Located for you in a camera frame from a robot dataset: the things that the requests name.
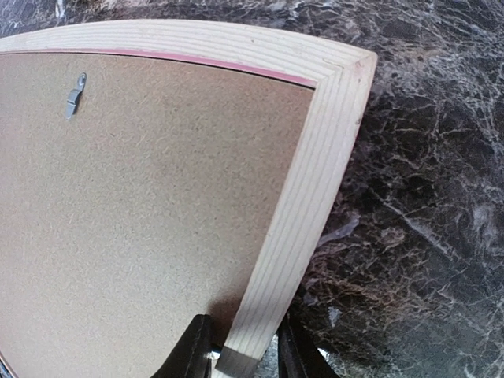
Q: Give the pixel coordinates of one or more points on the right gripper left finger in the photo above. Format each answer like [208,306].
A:
[190,357]

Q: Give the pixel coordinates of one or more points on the brown cardboard backing board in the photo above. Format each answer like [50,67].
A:
[135,194]

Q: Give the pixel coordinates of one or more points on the pink wooden picture frame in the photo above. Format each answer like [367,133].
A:
[340,77]

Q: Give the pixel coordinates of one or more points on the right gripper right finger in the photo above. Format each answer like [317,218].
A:
[298,356]

